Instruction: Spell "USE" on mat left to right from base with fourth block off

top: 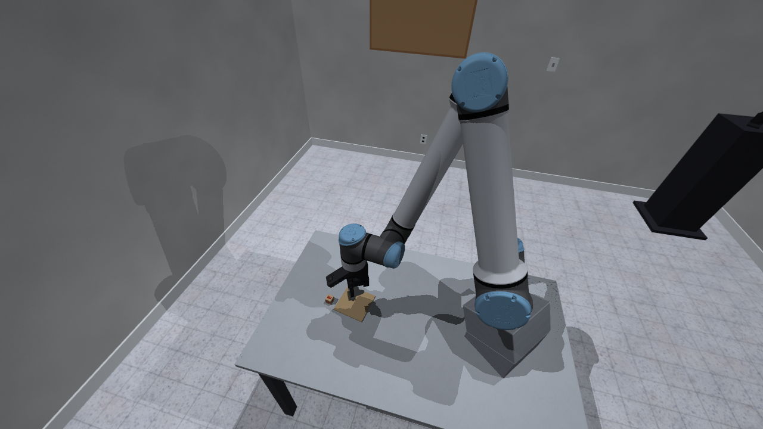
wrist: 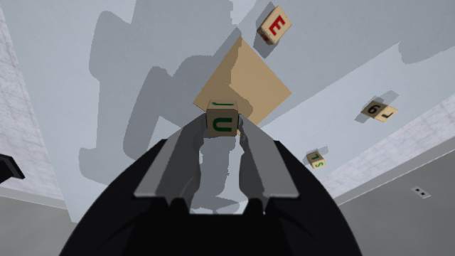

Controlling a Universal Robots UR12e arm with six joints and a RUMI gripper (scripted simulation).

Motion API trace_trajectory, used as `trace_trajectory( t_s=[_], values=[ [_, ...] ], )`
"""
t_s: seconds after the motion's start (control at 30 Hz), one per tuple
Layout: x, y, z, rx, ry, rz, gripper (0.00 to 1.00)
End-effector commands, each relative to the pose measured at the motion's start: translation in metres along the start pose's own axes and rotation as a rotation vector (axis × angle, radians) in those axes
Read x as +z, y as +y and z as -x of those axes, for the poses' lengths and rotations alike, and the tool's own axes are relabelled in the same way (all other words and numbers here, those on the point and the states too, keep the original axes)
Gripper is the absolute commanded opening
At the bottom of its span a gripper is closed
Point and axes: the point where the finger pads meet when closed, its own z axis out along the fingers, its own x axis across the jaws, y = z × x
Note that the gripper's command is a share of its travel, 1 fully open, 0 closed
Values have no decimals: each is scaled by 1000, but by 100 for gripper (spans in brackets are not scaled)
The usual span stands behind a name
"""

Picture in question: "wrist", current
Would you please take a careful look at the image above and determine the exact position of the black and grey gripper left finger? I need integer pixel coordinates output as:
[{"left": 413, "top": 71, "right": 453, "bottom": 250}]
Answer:
[{"left": 59, "top": 113, "right": 208, "bottom": 256}]

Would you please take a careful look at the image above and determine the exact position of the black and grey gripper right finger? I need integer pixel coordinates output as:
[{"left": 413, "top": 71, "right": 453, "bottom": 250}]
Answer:
[{"left": 237, "top": 113, "right": 363, "bottom": 256}]

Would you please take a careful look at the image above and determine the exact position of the tan flat mat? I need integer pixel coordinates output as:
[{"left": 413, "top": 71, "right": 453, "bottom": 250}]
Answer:
[{"left": 193, "top": 36, "right": 291, "bottom": 125}]

